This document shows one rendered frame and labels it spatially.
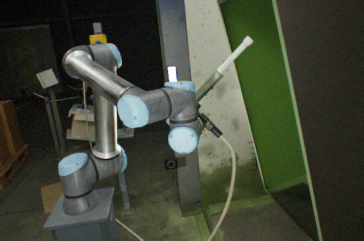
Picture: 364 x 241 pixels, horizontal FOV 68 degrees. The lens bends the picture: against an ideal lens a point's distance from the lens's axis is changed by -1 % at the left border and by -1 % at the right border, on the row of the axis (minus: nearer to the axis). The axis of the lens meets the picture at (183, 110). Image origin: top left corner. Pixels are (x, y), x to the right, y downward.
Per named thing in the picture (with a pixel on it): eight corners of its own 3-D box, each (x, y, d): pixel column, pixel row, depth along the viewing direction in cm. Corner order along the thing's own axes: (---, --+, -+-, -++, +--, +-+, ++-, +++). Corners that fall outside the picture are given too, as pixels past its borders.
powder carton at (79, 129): (66, 127, 381) (70, 100, 376) (97, 130, 398) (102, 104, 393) (65, 138, 332) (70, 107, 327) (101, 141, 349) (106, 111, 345)
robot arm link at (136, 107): (52, 45, 113) (132, 99, 67) (82, 42, 121) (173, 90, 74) (56, 71, 118) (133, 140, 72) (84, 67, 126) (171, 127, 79)
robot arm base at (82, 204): (58, 218, 135) (54, 200, 133) (69, 198, 154) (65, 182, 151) (96, 212, 137) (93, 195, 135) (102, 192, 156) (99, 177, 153)
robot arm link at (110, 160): (88, 171, 155) (78, 41, 121) (116, 161, 166) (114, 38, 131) (99, 187, 145) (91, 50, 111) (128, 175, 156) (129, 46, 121)
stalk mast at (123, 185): (131, 208, 251) (102, 23, 211) (131, 211, 245) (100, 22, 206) (124, 208, 250) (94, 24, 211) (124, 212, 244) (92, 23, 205)
